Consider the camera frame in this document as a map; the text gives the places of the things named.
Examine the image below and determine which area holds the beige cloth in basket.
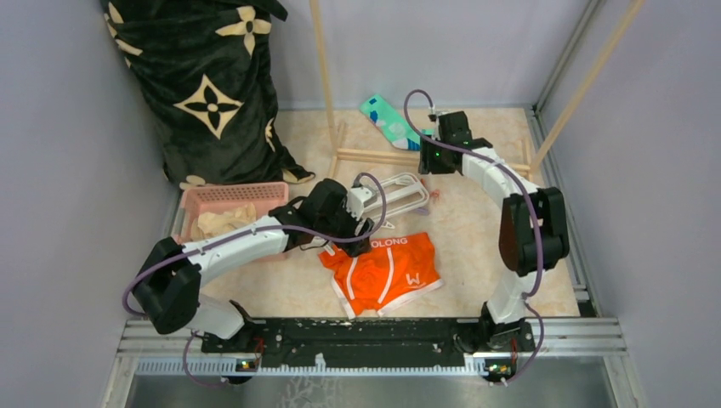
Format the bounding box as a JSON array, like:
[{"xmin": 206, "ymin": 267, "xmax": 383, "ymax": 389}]
[{"xmin": 188, "ymin": 203, "xmax": 258, "ymax": 242}]

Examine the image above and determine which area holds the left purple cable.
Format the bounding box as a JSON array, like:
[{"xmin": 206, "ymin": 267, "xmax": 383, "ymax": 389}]
[{"xmin": 122, "ymin": 171, "xmax": 389, "ymax": 389}]

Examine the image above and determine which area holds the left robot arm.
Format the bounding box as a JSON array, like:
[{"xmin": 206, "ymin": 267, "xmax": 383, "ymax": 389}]
[{"xmin": 122, "ymin": 176, "xmax": 387, "ymax": 352}]

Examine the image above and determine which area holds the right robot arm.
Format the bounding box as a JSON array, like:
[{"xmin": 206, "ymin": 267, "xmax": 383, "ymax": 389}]
[{"xmin": 419, "ymin": 111, "xmax": 570, "ymax": 350}]

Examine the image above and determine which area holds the green blue patterned sock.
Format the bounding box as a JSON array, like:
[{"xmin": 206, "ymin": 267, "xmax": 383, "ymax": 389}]
[{"xmin": 359, "ymin": 94, "xmax": 421, "ymax": 151}]

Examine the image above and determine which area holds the orange underwear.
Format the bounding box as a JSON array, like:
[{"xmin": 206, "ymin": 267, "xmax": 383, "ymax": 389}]
[{"xmin": 319, "ymin": 232, "xmax": 444, "ymax": 319}]

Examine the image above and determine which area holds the white multi-clip hanger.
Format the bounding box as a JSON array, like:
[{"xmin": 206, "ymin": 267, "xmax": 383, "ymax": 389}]
[{"xmin": 351, "ymin": 173, "xmax": 430, "ymax": 229}]

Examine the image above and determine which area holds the black floral blanket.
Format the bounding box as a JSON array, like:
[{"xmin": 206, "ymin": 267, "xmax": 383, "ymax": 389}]
[{"xmin": 100, "ymin": 0, "xmax": 314, "ymax": 190}]

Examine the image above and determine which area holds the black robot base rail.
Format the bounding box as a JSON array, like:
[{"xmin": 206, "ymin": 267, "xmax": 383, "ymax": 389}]
[{"xmin": 202, "ymin": 318, "xmax": 536, "ymax": 369}]

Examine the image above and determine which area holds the white corner clothes peg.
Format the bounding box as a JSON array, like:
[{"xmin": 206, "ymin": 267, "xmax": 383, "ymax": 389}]
[{"xmin": 321, "ymin": 241, "xmax": 337, "ymax": 257}]

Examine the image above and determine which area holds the wooden drying rack frame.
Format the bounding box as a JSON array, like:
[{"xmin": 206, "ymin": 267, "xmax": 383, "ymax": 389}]
[{"xmin": 309, "ymin": 0, "xmax": 645, "ymax": 180}]

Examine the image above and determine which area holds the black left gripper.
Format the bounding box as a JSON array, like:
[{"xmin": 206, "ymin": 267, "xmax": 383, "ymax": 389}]
[{"xmin": 316, "ymin": 197, "xmax": 375, "ymax": 258}]

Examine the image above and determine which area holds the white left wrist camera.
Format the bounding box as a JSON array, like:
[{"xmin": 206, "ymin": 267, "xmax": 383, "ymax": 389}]
[{"xmin": 345, "ymin": 185, "xmax": 377, "ymax": 220}]

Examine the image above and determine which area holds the pink plastic basket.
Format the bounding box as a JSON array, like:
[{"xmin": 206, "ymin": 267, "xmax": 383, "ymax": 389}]
[{"xmin": 156, "ymin": 182, "xmax": 288, "ymax": 281}]

